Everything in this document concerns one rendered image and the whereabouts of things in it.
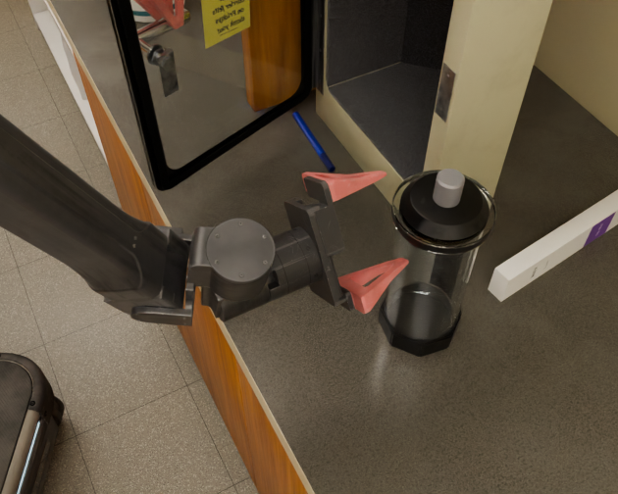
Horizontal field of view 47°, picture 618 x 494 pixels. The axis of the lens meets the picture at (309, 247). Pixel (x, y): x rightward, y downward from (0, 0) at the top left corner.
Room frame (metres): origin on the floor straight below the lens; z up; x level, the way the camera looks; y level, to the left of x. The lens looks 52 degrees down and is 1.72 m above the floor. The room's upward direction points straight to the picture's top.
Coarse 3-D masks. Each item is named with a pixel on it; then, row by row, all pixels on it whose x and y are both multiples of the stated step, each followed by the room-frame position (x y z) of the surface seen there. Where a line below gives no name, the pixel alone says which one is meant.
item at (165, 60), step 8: (160, 48) 0.70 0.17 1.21; (168, 48) 0.70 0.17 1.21; (152, 56) 0.69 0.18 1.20; (160, 56) 0.68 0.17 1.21; (168, 56) 0.69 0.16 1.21; (160, 64) 0.68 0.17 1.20; (168, 64) 0.68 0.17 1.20; (160, 72) 0.68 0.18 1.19; (168, 72) 0.69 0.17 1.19; (176, 72) 0.69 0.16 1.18; (168, 80) 0.68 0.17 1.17; (176, 80) 0.69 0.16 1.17; (168, 88) 0.68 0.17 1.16; (176, 88) 0.69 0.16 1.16
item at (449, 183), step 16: (432, 176) 0.52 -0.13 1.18; (448, 176) 0.49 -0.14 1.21; (416, 192) 0.50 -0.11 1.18; (432, 192) 0.50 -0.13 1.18; (448, 192) 0.48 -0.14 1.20; (464, 192) 0.50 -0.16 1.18; (480, 192) 0.50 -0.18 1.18; (400, 208) 0.49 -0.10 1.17; (416, 208) 0.48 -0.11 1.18; (432, 208) 0.47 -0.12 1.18; (448, 208) 0.47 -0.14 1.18; (464, 208) 0.47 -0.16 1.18; (480, 208) 0.48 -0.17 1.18; (416, 224) 0.46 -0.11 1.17; (432, 224) 0.46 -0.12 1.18; (448, 224) 0.45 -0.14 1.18; (464, 224) 0.45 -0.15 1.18; (480, 224) 0.46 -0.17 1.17
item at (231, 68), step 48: (144, 0) 0.69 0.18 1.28; (192, 0) 0.74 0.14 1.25; (240, 0) 0.79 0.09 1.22; (288, 0) 0.85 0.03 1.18; (144, 48) 0.69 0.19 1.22; (192, 48) 0.73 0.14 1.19; (240, 48) 0.79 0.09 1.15; (288, 48) 0.85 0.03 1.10; (192, 96) 0.72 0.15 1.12; (240, 96) 0.78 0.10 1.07; (288, 96) 0.85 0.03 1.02; (144, 144) 0.67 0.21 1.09; (192, 144) 0.72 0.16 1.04
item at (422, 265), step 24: (432, 240) 0.44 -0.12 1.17; (456, 240) 0.44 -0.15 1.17; (480, 240) 0.45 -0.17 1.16; (408, 264) 0.46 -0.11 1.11; (432, 264) 0.45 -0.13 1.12; (456, 264) 0.45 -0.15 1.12; (408, 288) 0.45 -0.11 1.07; (432, 288) 0.44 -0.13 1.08; (456, 288) 0.45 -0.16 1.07; (408, 312) 0.45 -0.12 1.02; (432, 312) 0.44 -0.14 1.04; (456, 312) 0.46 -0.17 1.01; (408, 336) 0.45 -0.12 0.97; (432, 336) 0.44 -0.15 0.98
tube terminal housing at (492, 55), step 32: (480, 0) 0.62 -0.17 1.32; (512, 0) 0.64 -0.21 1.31; (544, 0) 0.66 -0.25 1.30; (448, 32) 0.64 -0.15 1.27; (480, 32) 0.62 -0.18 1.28; (512, 32) 0.65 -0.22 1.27; (448, 64) 0.63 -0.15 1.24; (480, 64) 0.63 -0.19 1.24; (512, 64) 0.65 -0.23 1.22; (320, 96) 0.89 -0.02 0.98; (480, 96) 0.63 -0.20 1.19; (512, 96) 0.66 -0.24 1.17; (352, 128) 0.80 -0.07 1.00; (448, 128) 0.62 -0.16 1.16; (480, 128) 0.64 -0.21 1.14; (512, 128) 0.67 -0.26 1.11; (384, 160) 0.72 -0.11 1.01; (448, 160) 0.62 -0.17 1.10; (480, 160) 0.65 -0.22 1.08; (384, 192) 0.71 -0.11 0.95
